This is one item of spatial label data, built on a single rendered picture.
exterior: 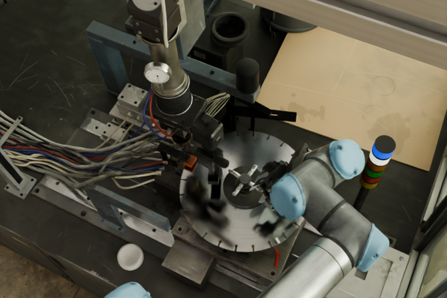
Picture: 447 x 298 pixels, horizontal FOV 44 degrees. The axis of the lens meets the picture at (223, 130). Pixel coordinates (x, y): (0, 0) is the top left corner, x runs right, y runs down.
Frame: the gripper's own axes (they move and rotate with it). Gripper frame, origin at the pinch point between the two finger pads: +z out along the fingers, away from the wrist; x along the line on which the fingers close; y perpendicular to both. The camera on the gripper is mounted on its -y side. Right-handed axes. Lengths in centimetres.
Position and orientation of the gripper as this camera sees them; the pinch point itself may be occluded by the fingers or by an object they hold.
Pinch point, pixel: (261, 185)
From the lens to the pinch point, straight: 134.8
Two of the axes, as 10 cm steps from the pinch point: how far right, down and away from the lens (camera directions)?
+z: -4.7, 2.8, 8.4
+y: -6.3, 5.7, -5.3
